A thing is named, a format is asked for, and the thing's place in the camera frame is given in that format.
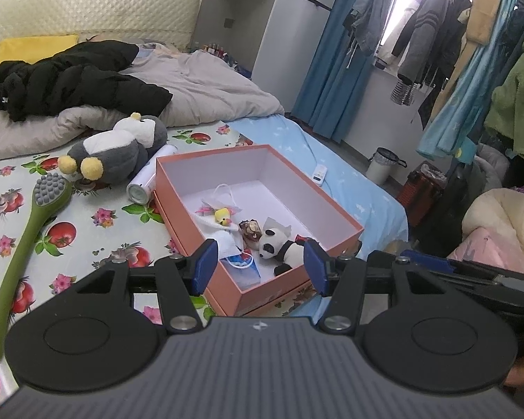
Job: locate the light blue bed sheet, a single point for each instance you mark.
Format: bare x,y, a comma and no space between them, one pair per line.
332,209

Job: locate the white wardrobe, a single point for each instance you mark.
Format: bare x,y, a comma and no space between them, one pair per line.
266,39

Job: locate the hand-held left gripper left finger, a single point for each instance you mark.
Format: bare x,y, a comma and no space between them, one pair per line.
205,266

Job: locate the yellow bird toy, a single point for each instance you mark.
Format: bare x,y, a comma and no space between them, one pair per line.
222,216

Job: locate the blue curtain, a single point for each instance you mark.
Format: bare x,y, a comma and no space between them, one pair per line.
332,74

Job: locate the red and black basket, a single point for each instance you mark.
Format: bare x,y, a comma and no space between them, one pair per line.
421,194

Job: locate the row of small bottles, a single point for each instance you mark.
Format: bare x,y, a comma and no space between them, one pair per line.
216,49

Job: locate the red foil packet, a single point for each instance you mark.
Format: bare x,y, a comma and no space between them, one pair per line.
300,240

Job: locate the green fleece jacket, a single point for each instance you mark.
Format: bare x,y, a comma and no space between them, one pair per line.
519,104

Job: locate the dark wall socket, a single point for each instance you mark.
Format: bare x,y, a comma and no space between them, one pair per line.
229,22

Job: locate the hanging denim jacket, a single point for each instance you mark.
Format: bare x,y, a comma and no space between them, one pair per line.
371,8

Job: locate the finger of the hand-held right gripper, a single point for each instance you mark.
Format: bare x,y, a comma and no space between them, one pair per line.
423,261
484,294

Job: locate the white remote control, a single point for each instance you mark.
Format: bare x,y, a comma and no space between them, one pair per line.
319,173

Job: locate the pink cardboard box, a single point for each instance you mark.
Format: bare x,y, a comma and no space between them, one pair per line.
284,192

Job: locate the small panda plush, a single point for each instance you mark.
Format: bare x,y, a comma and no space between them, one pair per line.
275,246

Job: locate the cream quilted headboard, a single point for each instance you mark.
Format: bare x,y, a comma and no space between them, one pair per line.
91,13

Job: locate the yellow pillow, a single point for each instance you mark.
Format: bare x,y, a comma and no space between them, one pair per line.
30,48

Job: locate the pink quilt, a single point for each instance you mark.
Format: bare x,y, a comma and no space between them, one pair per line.
480,253

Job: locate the silver spray can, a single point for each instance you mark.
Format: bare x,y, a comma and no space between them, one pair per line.
144,181

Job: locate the black puffer jacket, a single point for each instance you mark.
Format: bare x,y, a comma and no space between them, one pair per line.
70,83

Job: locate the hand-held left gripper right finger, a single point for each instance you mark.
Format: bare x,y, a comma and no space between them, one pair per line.
315,266

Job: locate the grey duvet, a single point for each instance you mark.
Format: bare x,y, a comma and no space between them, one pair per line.
209,87

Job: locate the fruit print bed sheet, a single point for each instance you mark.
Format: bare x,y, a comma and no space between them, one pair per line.
105,227

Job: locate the hanging beige garment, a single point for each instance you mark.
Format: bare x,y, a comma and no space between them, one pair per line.
484,8

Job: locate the white trash can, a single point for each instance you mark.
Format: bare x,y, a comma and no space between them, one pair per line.
382,168

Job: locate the white towel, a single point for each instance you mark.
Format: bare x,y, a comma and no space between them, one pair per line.
225,241

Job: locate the hanging light blue garment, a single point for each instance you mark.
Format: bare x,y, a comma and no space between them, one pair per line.
463,109

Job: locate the grey penguin plush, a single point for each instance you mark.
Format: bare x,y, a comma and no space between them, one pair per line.
113,152

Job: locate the hanging grey striped jacket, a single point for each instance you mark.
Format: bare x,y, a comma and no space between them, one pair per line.
428,30

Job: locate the blue snack packet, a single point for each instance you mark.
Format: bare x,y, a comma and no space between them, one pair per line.
244,270

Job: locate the cream fleece blanket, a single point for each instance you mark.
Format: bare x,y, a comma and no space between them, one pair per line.
502,214

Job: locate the small beige plush slipper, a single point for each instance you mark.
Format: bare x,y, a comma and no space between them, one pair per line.
249,230

